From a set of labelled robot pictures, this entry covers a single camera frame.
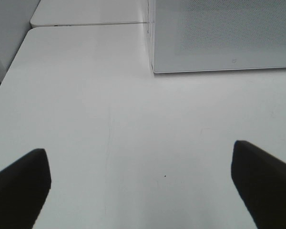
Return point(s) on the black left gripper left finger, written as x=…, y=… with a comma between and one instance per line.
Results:
x=24, y=186

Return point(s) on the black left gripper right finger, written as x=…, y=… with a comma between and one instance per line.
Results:
x=260, y=179

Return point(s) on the white microwave door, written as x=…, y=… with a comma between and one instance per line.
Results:
x=215, y=35

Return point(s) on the white microwave oven body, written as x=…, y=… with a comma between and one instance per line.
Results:
x=150, y=31

